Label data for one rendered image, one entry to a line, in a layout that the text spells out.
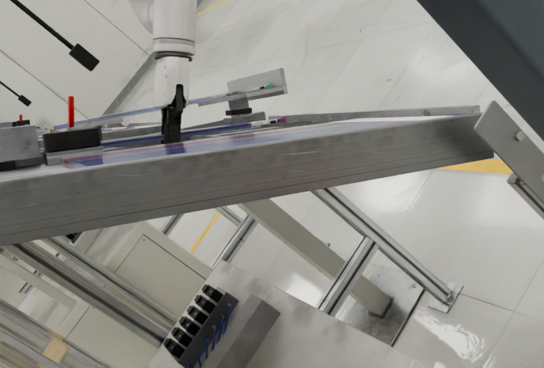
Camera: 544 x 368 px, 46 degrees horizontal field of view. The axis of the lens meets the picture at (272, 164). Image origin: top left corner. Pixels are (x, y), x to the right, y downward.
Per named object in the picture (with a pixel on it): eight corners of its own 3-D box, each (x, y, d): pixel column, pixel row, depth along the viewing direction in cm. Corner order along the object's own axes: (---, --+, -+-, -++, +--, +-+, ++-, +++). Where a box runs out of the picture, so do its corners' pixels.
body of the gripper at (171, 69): (148, 53, 130) (146, 108, 131) (162, 47, 121) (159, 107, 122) (184, 57, 134) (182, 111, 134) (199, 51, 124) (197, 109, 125)
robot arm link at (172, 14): (145, 42, 130) (162, 36, 122) (147, -24, 129) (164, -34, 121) (183, 46, 134) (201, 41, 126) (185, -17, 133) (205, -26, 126)
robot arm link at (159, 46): (147, 42, 130) (146, 57, 130) (159, 36, 122) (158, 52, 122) (187, 47, 133) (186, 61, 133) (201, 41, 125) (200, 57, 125)
